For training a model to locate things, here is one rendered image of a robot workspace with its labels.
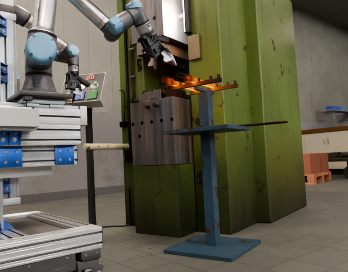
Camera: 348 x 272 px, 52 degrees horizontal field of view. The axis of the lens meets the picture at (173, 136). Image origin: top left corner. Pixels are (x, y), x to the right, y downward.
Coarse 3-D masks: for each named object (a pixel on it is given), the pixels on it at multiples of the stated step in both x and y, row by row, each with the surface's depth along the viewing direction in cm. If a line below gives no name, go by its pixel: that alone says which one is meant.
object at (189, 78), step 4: (180, 76) 182; (184, 76) 184; (188, 76) 187; (192, 76) 188; (184, 80) 186; (188, 80) 186; (192, 80) 187; (196, 80) 193; (200, 80) 196; (208, 84) 203; (212, 84) 207
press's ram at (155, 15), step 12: (132, 0) 263; (144, 0) 256; (156, 0) 249; (168, 0) 253; (180, 0) 266; (156, 12) 249; (168, 12) 252; (180, 12) 265; (156, 24) 249; (168, 24) 251; (180, 24) 263; (132, 36) 262; (168, 36) 250; (180, 36) 262
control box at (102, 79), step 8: (104, 72) 274; (64, 80) 277; (88, 80) 272; (96, 80) 270; (104, 80) 269; (64, 88) 272; (88, 88) 267; (96, 88) 266; (104, 88) 268; (104, 96) 267; (72, 104) 264; (80, 104) 264; (88, 104) 263; (96, 104) 263
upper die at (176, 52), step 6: (168, 42) 258; (138, 48) 258; (168, 48) 257; (174, 48) 264; (180, 48) 270; (186, 48) 277; (138, 54) 258; (174, 54) 263; (180, 54) 269; (186, 54) 276; (186, 60) 278
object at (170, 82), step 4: (160, 76) 188; (164, 76) 189; (160, 80) 188; (164, 80) 190; (168, 80) 193; (172, 80) 193; (160, 84) 189; (164, 84) 189; (168, 84) 191; (172, 84) 193; (176, 84) 198; (188, 88) 208; (192, 88) 211
